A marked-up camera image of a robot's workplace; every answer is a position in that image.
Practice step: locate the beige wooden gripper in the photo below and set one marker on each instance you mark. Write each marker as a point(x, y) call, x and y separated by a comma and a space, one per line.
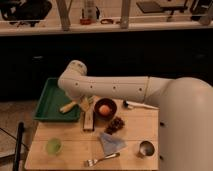
point(85, 103)

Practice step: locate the yellow banana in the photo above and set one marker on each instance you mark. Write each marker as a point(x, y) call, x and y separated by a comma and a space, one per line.
point(66, 108)

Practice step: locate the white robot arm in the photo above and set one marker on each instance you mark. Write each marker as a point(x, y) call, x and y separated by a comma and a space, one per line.
point(185, 111)

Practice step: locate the green plastic cup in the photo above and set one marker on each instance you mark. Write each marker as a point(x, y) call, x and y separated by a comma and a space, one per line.
point(53, 146)

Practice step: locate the metal cup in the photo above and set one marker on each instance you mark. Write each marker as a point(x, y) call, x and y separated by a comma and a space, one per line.
point(146, 148)

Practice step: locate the wooden block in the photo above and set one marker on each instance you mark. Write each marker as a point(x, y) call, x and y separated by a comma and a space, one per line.
point(88, 124)

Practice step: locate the orange fruit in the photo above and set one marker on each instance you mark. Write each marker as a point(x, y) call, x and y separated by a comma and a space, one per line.
point(104, 110)

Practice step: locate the dark brown bowl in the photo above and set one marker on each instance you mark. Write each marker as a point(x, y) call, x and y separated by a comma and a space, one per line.
point(105, 101)

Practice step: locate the green plastic tray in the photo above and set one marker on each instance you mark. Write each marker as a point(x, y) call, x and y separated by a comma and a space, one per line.
point(51, 100)

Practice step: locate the brown grape bunch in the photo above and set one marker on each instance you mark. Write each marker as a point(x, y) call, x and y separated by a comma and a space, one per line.
point(116, 124)

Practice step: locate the blue cloth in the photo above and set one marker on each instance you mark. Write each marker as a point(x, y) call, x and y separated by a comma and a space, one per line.
point(110, 143)

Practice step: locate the silver fork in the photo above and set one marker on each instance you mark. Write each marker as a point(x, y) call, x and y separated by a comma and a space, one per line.
point(92, 162)

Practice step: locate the black pole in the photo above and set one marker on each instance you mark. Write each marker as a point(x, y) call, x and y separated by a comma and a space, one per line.
point(17, 155)

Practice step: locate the red object on ledge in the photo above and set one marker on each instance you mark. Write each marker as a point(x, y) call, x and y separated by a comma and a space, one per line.
point(84, 21)

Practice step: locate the white bottle on ledge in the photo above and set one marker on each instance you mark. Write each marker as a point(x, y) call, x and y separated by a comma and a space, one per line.
point(90, 10)

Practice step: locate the black office chair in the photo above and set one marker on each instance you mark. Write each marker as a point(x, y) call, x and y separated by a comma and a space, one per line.
point(30, 12)

